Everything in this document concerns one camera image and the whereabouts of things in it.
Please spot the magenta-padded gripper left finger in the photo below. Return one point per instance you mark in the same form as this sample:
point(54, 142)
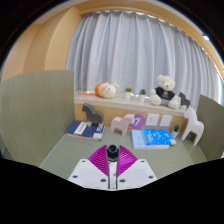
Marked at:
point(87, 171)

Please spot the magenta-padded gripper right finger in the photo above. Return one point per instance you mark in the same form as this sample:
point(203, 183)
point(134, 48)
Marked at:
point(136, 171)

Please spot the small black charger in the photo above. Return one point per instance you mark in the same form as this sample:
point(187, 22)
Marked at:
point(112, 150)

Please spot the light blue book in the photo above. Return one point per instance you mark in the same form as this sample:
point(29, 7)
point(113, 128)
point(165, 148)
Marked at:
point(136, 140)

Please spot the dark blue book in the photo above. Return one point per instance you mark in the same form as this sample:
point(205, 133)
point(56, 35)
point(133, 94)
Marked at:
point(76, 128)

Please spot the purple round number sign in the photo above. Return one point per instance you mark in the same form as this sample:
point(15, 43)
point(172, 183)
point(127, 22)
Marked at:
point(140, 121)

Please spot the pink horse figure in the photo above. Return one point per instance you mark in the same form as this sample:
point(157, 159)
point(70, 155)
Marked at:
point(120, 123)

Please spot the small potted plant white pot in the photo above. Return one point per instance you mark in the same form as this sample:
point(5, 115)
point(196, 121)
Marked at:
point(175, 133)
point(128, 95)
point(142, 97)

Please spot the grey horse figure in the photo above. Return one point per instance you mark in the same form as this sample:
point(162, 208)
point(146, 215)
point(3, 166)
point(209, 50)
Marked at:
point(91, 115)

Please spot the large white horse figure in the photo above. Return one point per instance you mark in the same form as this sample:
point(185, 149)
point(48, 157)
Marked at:
point(193, 125)

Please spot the light wooden sill ledge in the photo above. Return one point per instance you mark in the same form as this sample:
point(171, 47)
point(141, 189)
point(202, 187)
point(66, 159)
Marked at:
point(110, 101)

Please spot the green desk partition panel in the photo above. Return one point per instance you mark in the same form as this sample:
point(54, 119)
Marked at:
point(213, 126)
point(33, 113)

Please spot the cream teddy bear black shirt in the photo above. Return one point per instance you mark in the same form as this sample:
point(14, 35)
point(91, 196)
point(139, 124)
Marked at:
point(165, 93)

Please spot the round orange white plush toy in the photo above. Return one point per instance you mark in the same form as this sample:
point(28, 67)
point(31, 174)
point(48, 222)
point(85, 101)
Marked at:
point(107, 90)

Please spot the small dark horse figure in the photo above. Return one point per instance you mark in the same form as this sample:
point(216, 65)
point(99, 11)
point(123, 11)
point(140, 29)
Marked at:
point(183, 100)

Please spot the grey pleated curtain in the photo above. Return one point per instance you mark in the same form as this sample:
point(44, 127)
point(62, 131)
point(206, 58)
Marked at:
point(133, 50)

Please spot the ceiling light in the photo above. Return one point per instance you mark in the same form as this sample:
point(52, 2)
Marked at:
point(206, 37)

